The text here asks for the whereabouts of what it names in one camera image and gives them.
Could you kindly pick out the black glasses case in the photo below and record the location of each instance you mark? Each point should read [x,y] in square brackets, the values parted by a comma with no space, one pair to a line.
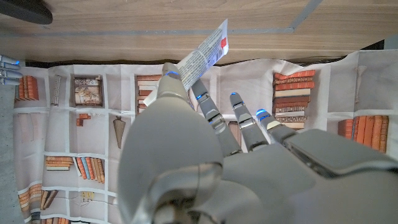
[21,11]

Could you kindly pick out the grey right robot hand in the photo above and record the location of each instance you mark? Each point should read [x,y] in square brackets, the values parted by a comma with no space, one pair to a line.
[7,73]

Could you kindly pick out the white toothpaste tube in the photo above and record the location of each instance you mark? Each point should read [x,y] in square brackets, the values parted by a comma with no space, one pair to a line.
[205,56]

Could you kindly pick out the printed bookshelf backdrop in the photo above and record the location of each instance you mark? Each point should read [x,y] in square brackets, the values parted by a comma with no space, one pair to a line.
[62,133]

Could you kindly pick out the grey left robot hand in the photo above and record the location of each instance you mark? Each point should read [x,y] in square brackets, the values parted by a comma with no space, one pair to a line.
[248,186]

